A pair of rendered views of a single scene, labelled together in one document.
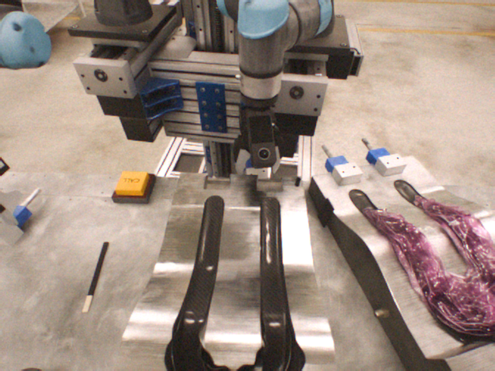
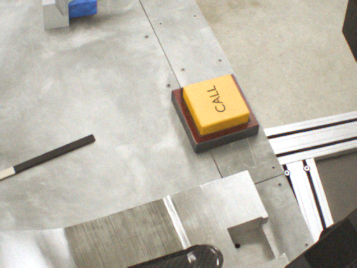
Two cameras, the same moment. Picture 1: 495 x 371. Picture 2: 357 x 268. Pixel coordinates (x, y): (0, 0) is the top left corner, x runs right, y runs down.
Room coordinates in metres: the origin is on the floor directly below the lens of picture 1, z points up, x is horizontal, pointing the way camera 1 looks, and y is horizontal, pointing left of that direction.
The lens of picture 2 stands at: (0.16, -0.23, 1.63)
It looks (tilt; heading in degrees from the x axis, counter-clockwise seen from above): 57 degrees down; 64
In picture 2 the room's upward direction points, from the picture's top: 4 degrees clockwise
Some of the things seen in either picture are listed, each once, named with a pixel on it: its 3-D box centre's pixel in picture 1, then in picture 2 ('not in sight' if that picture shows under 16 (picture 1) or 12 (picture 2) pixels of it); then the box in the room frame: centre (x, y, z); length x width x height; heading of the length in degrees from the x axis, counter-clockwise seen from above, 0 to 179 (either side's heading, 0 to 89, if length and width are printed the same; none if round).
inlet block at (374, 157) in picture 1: (376, 155); not in sight; (0.51, -0.32, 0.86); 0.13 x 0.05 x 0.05; 15
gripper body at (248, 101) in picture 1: (258, 115); not in sight; (0.49, -0.03, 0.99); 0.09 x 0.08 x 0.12; 6
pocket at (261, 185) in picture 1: (269, 188); not in sight; (0.39, -0.05, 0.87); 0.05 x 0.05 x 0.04; 88
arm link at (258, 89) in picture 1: (258, 80); not in sight; (0.48, -0.03, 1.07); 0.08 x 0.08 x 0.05
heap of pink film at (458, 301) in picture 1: (446, 247); not in sight; (0.24, -0.34, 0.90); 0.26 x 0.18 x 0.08; 15
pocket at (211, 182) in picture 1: (218, 187); (254, 249); (0.40, 0.06, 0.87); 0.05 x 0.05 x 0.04; 88
